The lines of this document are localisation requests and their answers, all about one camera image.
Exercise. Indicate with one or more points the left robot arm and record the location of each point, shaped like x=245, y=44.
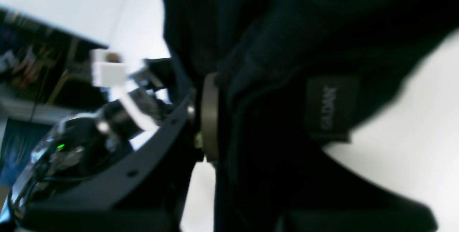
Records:
x=79, y=147

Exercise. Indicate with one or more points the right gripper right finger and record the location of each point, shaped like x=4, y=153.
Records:
x=329, y=198

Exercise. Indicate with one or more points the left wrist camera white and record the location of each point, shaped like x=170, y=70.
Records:
x=107, y=68

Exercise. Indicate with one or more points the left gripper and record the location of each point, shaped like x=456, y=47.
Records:
x=132, y=113

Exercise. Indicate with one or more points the black T-shirt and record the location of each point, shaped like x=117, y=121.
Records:
x=293, y=76

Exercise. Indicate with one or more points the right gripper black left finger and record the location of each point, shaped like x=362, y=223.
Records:
x=146, y=190

